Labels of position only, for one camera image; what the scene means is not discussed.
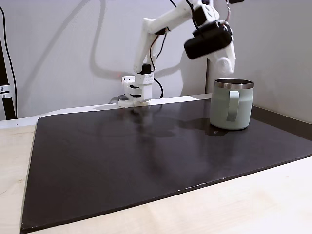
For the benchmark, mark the pale green steel-rimmed mug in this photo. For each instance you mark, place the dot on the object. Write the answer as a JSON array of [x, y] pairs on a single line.
[[230, 104]]

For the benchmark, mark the grey table clamp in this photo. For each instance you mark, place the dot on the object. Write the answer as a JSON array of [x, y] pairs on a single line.
[[119, 98]]

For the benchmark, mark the black table mat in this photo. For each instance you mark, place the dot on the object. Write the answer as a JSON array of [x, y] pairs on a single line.
[[146, 158]]

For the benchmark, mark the black stand pole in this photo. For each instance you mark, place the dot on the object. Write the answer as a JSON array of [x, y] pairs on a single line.
[[6, 97]]

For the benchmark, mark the black oval camera box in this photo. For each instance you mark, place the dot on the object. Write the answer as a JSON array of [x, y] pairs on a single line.
[[207, 42]]

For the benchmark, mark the white pole bracket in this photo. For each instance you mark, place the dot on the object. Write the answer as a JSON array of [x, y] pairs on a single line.
[[5, 90]]

